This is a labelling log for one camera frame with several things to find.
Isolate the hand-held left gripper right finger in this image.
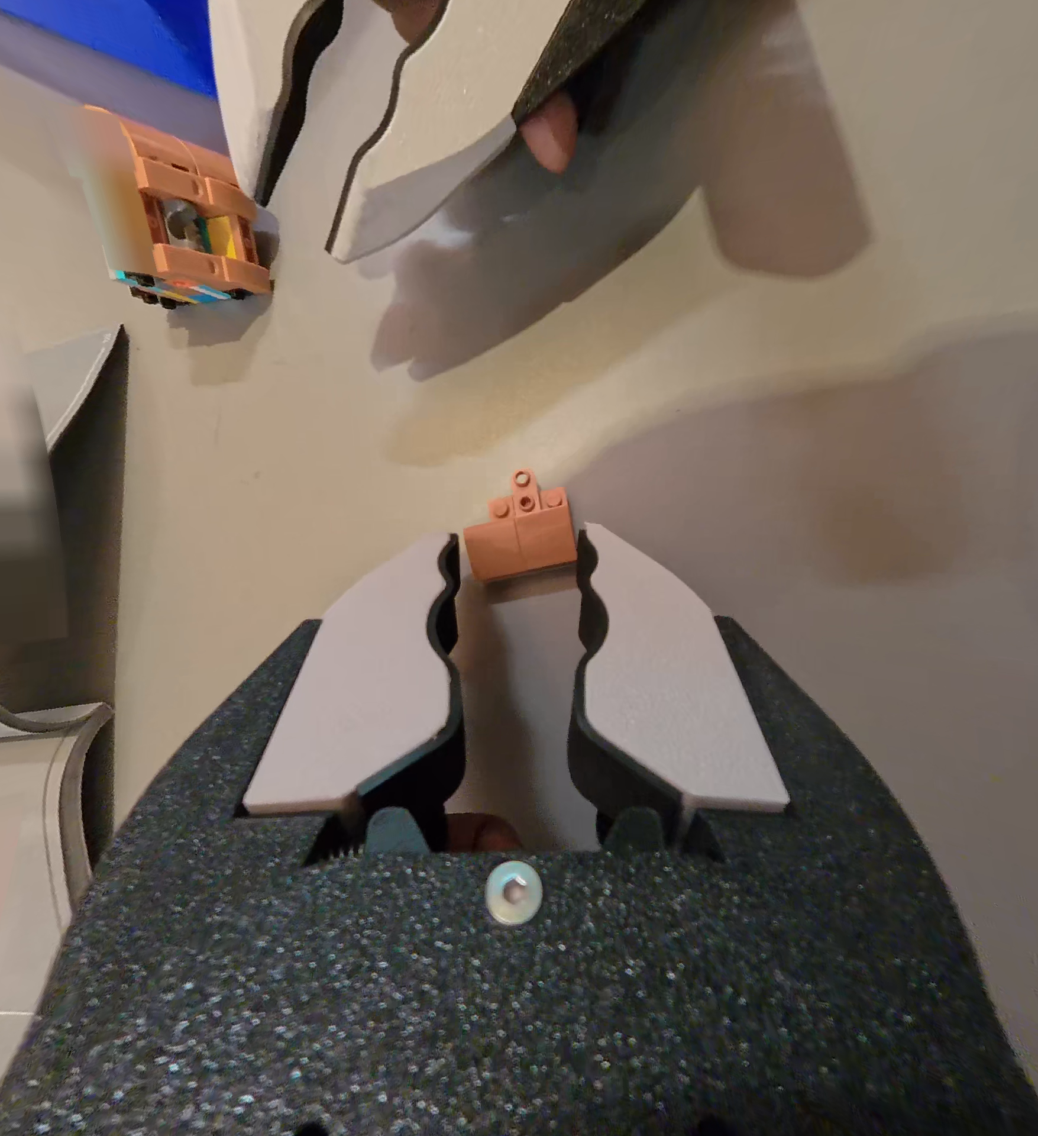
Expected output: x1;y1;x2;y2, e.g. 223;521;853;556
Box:
572;524;792;818

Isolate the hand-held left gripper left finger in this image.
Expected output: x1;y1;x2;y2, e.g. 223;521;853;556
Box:
242;531;467;822

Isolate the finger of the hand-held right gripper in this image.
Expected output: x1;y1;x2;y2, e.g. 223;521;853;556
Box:
325;0;591;264
208;0;344;207

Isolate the orange toy brick assembly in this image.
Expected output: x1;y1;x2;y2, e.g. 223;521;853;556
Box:
464;469;578;584

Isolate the grey desk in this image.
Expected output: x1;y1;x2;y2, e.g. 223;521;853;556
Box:
0;0;1038;1136

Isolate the person's right hand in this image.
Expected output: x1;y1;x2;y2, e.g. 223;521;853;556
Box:
519;89;582;174

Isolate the blue plastic bin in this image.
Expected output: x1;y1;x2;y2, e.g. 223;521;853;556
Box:
0;0;220;101

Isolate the brown toy brick model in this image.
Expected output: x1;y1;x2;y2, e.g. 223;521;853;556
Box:
84;106;275;314

